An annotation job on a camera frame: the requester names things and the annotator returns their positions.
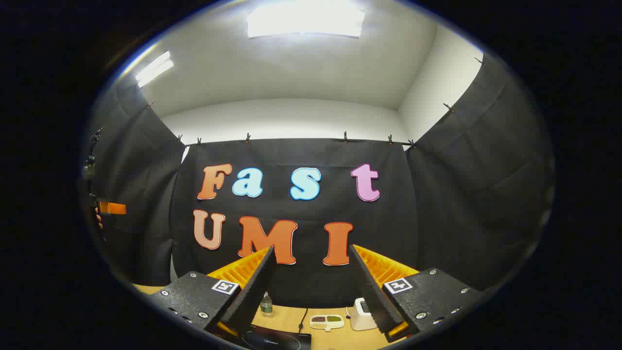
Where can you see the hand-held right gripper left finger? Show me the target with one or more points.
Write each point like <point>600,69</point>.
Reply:
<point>252,291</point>

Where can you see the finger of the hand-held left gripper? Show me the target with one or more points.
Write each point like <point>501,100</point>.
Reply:
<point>112,208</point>

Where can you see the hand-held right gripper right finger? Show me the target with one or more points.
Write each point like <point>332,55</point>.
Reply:
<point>371,291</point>

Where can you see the black induction cooktop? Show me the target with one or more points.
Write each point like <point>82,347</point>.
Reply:
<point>277,340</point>

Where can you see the clear plastic water bottle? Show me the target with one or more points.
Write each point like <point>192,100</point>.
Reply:
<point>266,305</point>

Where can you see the white toaster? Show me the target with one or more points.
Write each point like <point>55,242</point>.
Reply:
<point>359,316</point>

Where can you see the narrow ceiling light strip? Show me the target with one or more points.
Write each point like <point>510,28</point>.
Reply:
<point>154,69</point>

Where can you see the black backdrop cloth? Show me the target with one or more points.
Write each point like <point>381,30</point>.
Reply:
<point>461,204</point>

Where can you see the wide ceiling light panel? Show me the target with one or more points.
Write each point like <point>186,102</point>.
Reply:
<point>306,19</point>

